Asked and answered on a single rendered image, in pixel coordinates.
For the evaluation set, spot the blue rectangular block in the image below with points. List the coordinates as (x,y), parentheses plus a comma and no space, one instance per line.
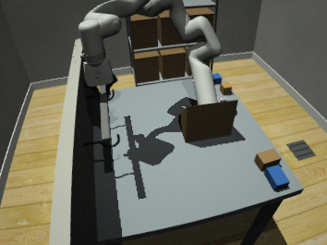
(276,177)
(217,78)

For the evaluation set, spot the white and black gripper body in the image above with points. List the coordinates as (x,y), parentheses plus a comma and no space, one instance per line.
(98,74)

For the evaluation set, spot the grey wall panel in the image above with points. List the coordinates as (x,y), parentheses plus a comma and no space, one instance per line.
(73,216)

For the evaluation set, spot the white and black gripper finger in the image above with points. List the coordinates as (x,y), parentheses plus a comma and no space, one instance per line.
(109,86)
(95,89)

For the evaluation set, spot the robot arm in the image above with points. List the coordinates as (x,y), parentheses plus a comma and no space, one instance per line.
(100,26)

